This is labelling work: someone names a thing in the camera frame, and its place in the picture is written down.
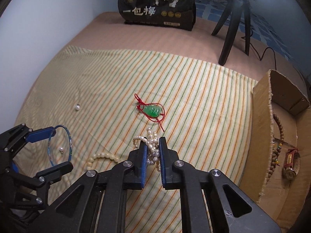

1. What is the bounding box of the dark bangle with pearl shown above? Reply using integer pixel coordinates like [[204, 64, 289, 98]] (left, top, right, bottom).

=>
[[47, 125, 73, 167]]

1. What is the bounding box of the brown wooden bead necklace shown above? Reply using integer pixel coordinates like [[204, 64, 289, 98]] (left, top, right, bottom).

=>
[[266, 113, 285, 183]]

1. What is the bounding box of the red strap wristwatch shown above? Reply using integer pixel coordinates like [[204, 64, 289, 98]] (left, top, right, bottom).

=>
[[283, 148, 300, 181]]

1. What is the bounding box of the white pearl necklace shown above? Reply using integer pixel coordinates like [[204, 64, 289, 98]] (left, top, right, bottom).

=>
[[133, 127, 162, 173]]

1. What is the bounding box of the green jade pendant red cord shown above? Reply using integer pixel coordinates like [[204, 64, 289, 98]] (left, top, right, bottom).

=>
[[134, 93, 166, 133]]

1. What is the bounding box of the cardboard box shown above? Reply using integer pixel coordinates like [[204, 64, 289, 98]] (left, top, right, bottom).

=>
[[239, 70, 310, 232]]

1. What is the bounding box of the striped yellow cloth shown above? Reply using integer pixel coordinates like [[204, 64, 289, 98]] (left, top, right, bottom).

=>
[[14, 44, 259, 233]]

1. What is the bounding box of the tan bed sheet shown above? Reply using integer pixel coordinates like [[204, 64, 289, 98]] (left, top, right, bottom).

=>
[[69, 12, 306, 93]]

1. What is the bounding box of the black snack bag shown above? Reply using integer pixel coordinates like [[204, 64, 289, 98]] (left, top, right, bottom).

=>
[[118, 0, 196, 31]]

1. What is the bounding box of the blue patterned bedsheet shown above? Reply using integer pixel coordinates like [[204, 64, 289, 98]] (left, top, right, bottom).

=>
[[195, 0, 297, 62]]

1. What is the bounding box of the black tripod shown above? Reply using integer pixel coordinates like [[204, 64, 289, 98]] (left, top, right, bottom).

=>
[[211, 0, 251, 66]]

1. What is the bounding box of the black power cable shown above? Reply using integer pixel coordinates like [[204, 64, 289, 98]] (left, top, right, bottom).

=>
[[241, 35, 278, 71]]

